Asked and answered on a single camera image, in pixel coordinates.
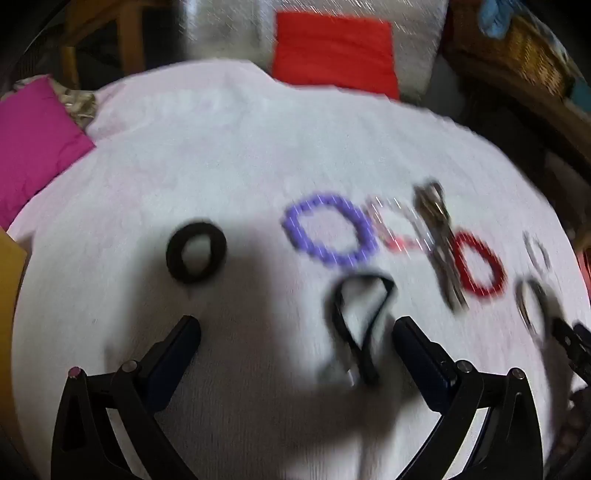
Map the purple beaded bracelet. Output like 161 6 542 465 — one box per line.
283 193 377 267

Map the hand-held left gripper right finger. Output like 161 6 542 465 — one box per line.
392 316 544 480

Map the wicker basket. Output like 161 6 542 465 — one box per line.
450 0 573 97

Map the silver foil mat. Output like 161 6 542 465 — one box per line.
182 0 451 104

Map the red beaded bracelet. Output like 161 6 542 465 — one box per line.
452 233 509 296

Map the orange cardboard box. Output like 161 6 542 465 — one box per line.
0 229 28 333

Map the black cord bracelet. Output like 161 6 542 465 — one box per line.
318 273 398 386

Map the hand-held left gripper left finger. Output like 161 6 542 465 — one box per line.
51 315 202 480

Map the silver bangle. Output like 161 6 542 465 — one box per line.
516 277 561 344

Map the magenta cushion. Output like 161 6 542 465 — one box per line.
0 76 97 230

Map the clear bead bracelet pink charm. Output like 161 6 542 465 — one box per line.
369 196 439 254

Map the wooden bench table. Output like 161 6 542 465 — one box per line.
443 46 591 176

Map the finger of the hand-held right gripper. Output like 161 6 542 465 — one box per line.
571 323 591 372
551 318 575 354

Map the blue cloth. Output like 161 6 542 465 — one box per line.
478 0 518 40

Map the black hair tie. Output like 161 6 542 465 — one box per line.
166 222 228 284

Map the patterned grey cloth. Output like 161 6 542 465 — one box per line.
14 76 98 130

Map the red cushion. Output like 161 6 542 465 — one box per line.
271 11 400 99

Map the wooden chair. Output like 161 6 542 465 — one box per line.
60 0 148 88

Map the white bead bracelet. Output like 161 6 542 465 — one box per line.
524 231 552 273

